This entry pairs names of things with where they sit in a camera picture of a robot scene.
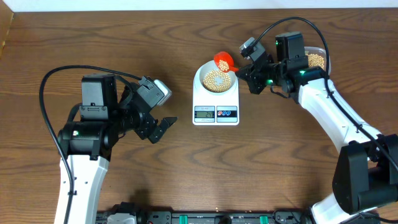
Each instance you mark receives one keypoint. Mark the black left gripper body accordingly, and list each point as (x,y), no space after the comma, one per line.
(129,116)

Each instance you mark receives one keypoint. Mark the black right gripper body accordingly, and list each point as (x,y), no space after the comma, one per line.
(270,72)

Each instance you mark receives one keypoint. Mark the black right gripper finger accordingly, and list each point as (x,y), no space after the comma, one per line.
(247,73)
(256,84)

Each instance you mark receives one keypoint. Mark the red measuring scoop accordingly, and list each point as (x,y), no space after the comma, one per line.
(224,62)

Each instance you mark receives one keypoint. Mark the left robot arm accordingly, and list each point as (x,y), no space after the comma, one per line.
(111,106)

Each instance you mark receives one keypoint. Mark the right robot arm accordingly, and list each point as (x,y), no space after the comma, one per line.
(366,172)

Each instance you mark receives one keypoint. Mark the grey bowl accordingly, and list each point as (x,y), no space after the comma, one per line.
(212,66)

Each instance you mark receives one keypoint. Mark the white kitchen scale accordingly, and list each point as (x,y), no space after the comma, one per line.
(215,108)

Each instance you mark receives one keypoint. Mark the soybeans in bowl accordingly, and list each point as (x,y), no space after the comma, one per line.
(217,81)

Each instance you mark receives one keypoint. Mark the clear container of soybeans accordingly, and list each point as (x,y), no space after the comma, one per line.
(316,57)

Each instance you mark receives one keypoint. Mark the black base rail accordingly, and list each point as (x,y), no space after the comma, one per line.
(125,213)

